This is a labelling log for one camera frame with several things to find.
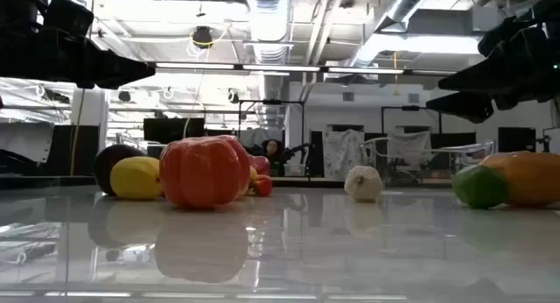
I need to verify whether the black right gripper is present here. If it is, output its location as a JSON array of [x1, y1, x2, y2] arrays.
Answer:
[[425, 26, 560, 124]]

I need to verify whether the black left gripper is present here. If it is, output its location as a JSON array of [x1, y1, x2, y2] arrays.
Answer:
[[0, 21, 157, 90]]

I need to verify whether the dark purple eggplant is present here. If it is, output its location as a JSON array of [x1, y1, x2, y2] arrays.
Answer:
[[92, 144, 146, 197]]

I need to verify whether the green lime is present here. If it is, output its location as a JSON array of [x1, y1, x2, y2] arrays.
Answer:
[[451, 164, 509, 210]]

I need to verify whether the large orange mango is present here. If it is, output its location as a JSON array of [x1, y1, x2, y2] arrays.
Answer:
[[479, 150, 560, 208]]

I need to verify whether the yellow lemon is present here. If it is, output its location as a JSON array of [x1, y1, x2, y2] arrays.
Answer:
[[109, 156, 164, 201]]

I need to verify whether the orange pumpkin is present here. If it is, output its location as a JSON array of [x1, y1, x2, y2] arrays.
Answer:
[[158, 134, 252, 210]]

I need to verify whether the white garlic bulb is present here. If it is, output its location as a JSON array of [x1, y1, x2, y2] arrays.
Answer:
[[343, 165, 384, 203]]

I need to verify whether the glossy crimson red pepper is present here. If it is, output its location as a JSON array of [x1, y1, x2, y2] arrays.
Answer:
[[248, 153, 272, 176]]

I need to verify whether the small red fruit green stem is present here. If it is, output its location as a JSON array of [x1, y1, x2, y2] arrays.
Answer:
[[251, 174, 274, 198]]

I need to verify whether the clear plastic basket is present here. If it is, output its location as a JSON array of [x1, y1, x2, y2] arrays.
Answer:
[[114, 130, 161, 159], [359, 136, 498, 188]]

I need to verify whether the black monitor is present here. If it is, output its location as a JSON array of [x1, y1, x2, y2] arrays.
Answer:
[[143, 116, 207, 145], [497, 126, 537, 154]]

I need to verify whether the black panel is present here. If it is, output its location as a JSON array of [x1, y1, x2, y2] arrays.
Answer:
[[43, 124, 100, 177]]

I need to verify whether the white draped cloth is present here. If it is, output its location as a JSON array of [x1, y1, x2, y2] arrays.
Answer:
[[386, 130, 435, 166], [322, 128, 366, 181]]

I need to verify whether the grey draped sheet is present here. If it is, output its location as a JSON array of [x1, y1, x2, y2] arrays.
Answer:
[[0, 120, 55, 165]]

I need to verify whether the black ceiling dome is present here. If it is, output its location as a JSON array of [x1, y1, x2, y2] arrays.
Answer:
[[191, 25, 214, 50]]

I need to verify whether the overhead light bar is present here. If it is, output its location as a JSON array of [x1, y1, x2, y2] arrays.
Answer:
[[152, 60, 459, 77]]

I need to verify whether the person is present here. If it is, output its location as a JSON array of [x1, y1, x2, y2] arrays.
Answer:
[[261, 138, 286, 178]]

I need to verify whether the black metal frame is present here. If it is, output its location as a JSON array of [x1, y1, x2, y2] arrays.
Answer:
[[237, 98, 306, 178], [380, 104, 444, 136]]

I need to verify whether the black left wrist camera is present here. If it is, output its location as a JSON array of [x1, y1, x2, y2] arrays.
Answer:
[[42, 0, 95, 38]]

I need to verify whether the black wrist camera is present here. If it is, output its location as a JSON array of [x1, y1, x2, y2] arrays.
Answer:
[[477, 16, 548, 58], [42, 0, 95, 38]]

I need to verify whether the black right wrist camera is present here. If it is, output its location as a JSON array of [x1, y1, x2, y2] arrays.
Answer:
[[477, 16, 548, 58]]

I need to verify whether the silver ventilation duct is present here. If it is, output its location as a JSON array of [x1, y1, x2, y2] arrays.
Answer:
[[349, 0, 438, 67], [242, 0, 292, 66]]

